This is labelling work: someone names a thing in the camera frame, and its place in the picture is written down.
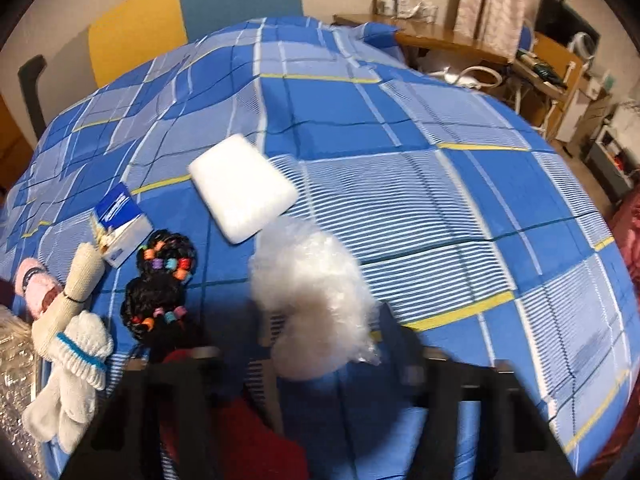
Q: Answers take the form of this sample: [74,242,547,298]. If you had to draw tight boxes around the white cabinet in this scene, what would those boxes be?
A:
[585,105,640,202]

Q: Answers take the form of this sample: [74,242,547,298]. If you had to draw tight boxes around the gold box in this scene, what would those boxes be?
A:
[0,305,46,461]

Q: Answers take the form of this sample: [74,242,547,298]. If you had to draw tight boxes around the orange wooden wardrobe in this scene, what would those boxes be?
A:
[0,95,37,203]

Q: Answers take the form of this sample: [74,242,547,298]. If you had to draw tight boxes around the grey headboard panel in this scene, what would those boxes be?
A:
[37,25,101,128]

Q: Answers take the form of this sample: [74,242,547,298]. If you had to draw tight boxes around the white hose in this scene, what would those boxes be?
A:
[430,64,503,93]

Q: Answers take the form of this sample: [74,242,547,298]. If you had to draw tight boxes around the patterned curtain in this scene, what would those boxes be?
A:
[452,0,531,58]

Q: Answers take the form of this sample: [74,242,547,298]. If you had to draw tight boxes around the wooden desk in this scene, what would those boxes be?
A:
[332,12,516,66]

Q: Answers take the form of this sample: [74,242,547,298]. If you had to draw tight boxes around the blue plaid bed sheet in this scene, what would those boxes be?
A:
[0,16,631,480]

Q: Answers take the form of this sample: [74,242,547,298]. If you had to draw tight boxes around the cream white socks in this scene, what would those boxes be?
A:
[22,310,115,453]

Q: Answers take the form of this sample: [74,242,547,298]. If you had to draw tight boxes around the pile of bags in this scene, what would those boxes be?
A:
[375,0,441,23]

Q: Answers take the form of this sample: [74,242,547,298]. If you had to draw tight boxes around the yellow headboard panel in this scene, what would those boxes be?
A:
[87,0,191,88]

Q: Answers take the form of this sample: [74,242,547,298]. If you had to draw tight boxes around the red sock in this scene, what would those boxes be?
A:
[160,350,311,480]

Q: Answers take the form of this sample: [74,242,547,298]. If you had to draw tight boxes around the blue plaid pillow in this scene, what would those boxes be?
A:
[320,19,407,63]

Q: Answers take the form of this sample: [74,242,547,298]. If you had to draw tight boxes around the red cloth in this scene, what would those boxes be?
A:
[607,195,640,283]

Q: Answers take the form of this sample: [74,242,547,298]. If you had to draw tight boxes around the wooden shelf unit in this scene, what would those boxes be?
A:
[515,30,596,108]

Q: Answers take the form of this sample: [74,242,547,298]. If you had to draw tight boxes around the white foam block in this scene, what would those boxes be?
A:
[187,132,300,246]

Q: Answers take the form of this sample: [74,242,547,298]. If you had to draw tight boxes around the black monitor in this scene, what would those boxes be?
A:
[535,0,601,53]

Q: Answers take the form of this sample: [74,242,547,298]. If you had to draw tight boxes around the white box with blue label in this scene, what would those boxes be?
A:
[91,182,154,268]

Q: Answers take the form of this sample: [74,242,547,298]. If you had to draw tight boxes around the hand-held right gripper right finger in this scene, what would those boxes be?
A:
[377,302,568,480]

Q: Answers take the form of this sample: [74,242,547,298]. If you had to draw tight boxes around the beige cloth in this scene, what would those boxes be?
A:
[31,241,106,361]

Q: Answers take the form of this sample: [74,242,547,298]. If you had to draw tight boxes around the pink fuzzy cloth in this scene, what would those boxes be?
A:
[14,256,63,321]

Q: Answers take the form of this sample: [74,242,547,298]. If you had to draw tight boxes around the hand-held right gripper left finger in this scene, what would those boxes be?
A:
[60,345,287,480]

